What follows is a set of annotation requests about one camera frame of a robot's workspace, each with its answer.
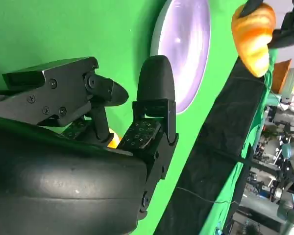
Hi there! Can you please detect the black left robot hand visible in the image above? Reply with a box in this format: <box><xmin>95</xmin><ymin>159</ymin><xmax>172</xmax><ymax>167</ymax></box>
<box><xmin>239</xmin><ymin>0</ymin><xmax>294</xmax><ymax>49</ymax></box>

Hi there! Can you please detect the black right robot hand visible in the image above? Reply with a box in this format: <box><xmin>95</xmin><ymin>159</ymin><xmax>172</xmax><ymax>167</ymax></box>
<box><xmin>0</xmin><ymin>55</ymin><xmax>179</xmax><ymax>235</ymax></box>

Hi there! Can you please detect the lilac plate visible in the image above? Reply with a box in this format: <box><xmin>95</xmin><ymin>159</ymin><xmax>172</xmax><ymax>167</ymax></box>
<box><xmin>149</xmin><ymin>0</ymin><xmax>211</xmax><ymax>115</ymax></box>

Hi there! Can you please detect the black stand pole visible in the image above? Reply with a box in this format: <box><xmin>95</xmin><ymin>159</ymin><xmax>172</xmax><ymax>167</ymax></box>
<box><xmin>225</xmin><ymin>143</ymin><xmax>255</xmax><ymax>235</ymax></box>

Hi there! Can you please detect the brown cardboard box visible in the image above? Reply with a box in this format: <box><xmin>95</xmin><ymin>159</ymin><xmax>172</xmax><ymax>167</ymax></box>
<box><xmin>271</xmin><ymin>59</ymin><xmax>293</xmax><ymax>95</ymax></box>

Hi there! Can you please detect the orange and white bread roll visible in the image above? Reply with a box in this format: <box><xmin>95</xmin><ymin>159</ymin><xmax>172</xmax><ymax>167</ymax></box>
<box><xmin>231</xmin><ymin>2</ymin><xmax>277</xmax><ymax>78</ymax></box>
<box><xmin>107</xmin><ymin>132</ymin><xmax>122</xmax><ymax>149</ymax></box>

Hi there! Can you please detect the black table skirt cloth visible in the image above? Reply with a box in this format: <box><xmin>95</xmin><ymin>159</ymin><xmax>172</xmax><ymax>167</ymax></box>
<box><xmin>154</xmin><ymin>57</ymin><xmax>265</xmax><ymax>235</ymax></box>

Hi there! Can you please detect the thin hanging cable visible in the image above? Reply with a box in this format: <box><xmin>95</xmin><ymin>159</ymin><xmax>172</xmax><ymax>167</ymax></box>
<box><xmin>175</xmin><ymin>186</ymin><xmax>237</xmax><ymax>204</ymax></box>

